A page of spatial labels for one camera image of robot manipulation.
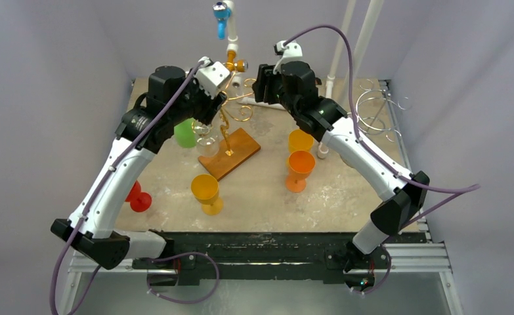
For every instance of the yellow-orange plastic goblet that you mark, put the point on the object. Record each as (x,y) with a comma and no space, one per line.
(205,188)

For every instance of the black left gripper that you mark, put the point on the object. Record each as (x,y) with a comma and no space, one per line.
(210,105)

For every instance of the orange plastic goblet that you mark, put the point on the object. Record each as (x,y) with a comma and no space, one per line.
(300,165)

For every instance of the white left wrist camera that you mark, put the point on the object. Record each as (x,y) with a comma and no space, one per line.
(212,76)

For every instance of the red plastic goblet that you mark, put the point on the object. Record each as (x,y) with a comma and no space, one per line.
(138,200)

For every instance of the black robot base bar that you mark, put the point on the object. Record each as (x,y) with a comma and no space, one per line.
(329,257)

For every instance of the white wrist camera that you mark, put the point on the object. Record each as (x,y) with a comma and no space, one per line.
(212,76)
(287,52)

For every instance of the yellow faucet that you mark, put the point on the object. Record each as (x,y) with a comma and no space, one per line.
(234,64)

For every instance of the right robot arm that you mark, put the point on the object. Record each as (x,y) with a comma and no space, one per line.
(402,192)

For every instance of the gold wire wine glass rack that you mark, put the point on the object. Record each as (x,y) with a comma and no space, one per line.
(235,147)

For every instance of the white PVC pipe frame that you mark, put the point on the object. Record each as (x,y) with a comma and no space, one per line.
(322,150)

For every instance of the chrome spiral glass rack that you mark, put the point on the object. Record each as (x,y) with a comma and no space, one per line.
(376,109)

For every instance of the small clear glass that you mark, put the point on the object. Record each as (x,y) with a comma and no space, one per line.
(207,140)

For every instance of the blue faucet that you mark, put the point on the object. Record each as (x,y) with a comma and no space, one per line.
(221,12)

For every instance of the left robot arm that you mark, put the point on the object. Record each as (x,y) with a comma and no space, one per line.
(173,96)

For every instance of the green plastic goblet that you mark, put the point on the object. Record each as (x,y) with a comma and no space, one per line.
(184,134)

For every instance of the yellow plastic goblet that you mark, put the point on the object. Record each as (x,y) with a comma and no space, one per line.
(299,140)

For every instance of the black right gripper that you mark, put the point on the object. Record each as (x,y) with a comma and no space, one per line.
(266,84)

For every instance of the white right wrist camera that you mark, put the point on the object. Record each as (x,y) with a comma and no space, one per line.
(287,52)

